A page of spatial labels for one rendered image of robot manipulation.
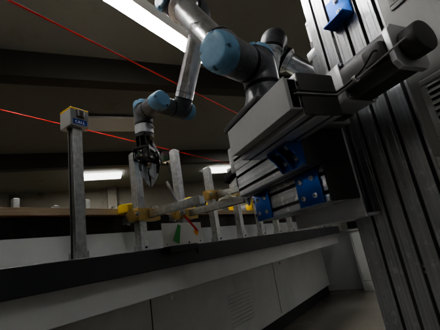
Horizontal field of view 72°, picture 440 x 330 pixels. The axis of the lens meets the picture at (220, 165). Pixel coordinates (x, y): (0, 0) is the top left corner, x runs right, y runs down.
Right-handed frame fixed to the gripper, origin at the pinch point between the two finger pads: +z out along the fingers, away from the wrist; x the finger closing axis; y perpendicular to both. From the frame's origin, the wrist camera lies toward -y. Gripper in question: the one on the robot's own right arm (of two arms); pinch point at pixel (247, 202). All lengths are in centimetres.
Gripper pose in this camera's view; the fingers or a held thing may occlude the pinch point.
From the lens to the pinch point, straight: 128.6
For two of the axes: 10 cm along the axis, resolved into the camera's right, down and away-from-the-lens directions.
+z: 1.6, 9.5, -2.6
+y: 8.0, -2.8, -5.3
